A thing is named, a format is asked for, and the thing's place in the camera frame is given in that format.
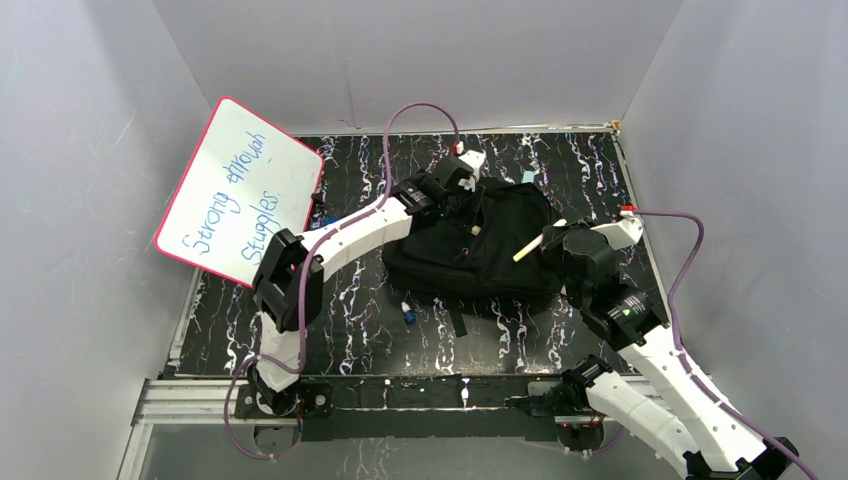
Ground black student backpack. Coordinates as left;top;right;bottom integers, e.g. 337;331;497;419
382;177;562;334

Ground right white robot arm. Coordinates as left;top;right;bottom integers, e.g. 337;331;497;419
540;213;797;479

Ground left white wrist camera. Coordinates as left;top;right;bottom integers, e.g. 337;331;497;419
459;150;486;181

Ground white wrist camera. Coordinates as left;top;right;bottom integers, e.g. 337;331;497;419
459;150;486;181
591;205;644;250

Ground white stick pen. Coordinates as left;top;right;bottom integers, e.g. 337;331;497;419
512;219;567;262

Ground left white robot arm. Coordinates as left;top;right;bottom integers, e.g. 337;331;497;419
250;150;486;416

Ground pink-framed whiteboard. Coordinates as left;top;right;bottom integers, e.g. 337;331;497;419
154;97;324;286

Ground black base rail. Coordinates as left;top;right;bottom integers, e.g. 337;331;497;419
231;375;608;452

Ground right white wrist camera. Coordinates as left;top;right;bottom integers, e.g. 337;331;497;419
591;205;644;250

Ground blue stapler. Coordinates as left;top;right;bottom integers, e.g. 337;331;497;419
309;216;341;231

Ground small blue white bottle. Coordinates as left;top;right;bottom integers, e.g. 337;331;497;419
401;301;417;325

